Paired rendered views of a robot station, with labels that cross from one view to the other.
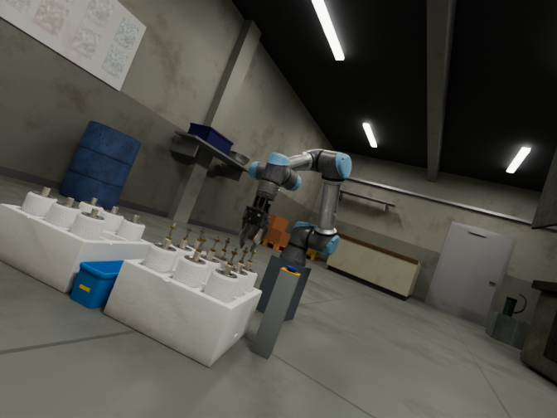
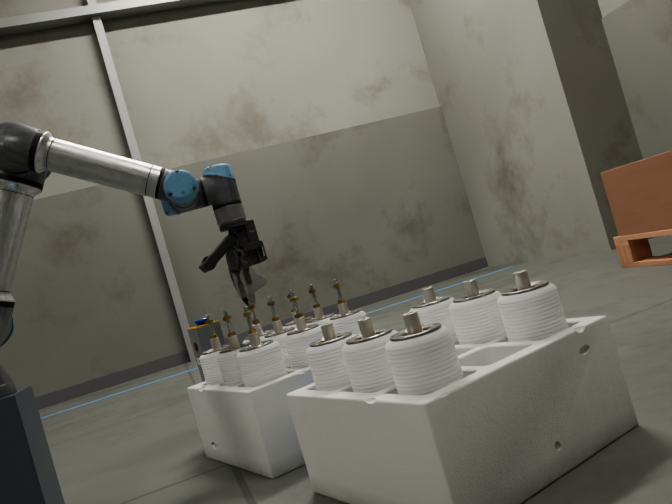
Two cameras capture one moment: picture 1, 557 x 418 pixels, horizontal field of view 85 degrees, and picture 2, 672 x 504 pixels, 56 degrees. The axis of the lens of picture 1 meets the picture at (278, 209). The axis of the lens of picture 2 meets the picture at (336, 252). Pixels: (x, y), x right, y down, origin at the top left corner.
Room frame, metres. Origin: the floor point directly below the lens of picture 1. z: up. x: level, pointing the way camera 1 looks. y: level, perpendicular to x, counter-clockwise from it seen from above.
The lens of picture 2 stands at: (2.08, 1.38, 0.38)
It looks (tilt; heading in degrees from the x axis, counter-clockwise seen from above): 1 degrees up; 225
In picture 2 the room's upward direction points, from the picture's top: 16 degrees counter-clockwise
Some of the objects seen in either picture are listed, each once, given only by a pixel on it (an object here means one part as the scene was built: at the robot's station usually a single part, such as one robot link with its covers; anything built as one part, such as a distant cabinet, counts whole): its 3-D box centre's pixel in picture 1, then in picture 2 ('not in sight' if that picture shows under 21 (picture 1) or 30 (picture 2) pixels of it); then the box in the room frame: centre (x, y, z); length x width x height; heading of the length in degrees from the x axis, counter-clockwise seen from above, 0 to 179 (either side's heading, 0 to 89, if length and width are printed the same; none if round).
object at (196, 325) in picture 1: (193, 300); (298, 397); (1.14, 0.17, 0.09); 0.39 x 0.39 x 0.18; 77
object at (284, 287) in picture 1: (275, 311); (218, 380); (1.15, -0.13, 0.16); 0.07 x 0.07 x 0.31; 77
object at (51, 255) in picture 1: (77, 246); (451, 408); (1.25, 0.71, 0.09); 0.39 x 0.39 x 0.18; 77
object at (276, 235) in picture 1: (283, 235); not in sight; (6.93, -0.33, 0.35); 1.18 x 0.90 x 0.69; 150
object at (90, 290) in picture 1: (118, 281); not in sight; (1.13, 0.46, 0.06); 0.30 x 0.11 x 0.12; 166
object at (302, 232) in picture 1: (303, 234); not in sight; (1.70, -0.18, 0.47); 0.13 x 0.12 x 0.14; 57
